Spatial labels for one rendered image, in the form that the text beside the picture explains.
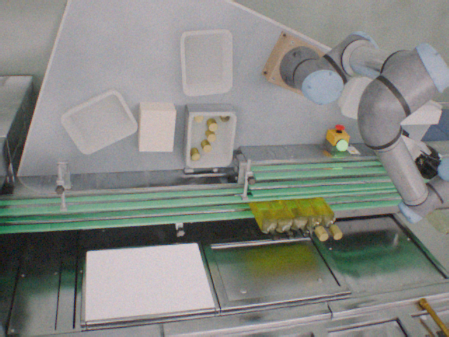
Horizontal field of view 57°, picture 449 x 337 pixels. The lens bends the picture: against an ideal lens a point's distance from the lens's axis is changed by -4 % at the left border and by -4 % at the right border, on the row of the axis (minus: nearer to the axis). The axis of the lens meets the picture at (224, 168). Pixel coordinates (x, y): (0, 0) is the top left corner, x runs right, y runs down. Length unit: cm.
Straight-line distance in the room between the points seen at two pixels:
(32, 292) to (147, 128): 67
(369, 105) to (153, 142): 83
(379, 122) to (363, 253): 91
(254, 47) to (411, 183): 74
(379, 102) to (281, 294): 76
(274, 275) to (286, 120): 61
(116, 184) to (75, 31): 56
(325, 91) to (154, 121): 59
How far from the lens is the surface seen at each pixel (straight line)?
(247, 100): 165
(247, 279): 153
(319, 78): 136
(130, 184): 163
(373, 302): 159
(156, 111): 152
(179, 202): 156
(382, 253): 186
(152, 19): 150
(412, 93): 101
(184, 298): 145
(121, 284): 149
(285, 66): 152
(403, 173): 116
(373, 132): 103
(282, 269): 160
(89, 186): 163
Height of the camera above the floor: 221
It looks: 56 degrees down
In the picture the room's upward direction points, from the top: 155 degrees clockwise
